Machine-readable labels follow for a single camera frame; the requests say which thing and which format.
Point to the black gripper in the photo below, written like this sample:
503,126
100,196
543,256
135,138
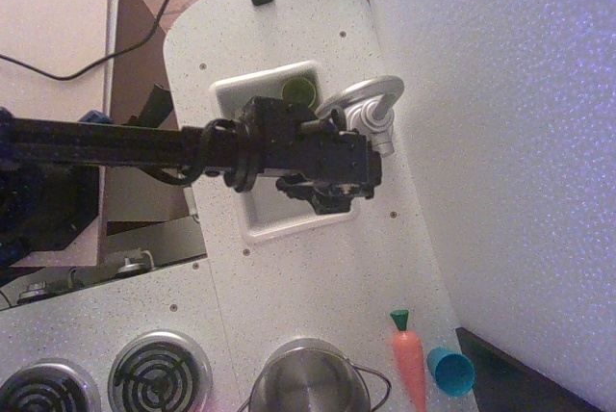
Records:
316,159

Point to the silver toy faucet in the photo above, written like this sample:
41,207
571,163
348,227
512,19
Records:
368,108

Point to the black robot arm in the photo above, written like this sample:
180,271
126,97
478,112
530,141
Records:
50,169

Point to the green cup in sink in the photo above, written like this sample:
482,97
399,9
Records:
299,90

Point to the white toy sink basin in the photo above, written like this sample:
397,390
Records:
265,213

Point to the orange toy carrot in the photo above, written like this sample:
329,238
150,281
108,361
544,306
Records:
409,356

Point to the silver stove knob right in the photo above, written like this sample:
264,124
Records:
135,265

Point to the silver stove knob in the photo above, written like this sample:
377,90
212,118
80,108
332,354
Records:
35,292
135,265

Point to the silver metal pot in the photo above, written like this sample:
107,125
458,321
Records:
310,374

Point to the teal plastic cup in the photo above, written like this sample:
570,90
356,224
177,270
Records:
452,372

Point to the toy stove burner right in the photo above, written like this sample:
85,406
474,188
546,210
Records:
160,370

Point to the toy stove burner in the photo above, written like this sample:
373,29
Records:
50,385
160,370

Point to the silver stove knob left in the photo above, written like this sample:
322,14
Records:
35,292

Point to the toy stove burner left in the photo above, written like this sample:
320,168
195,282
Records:
50,385

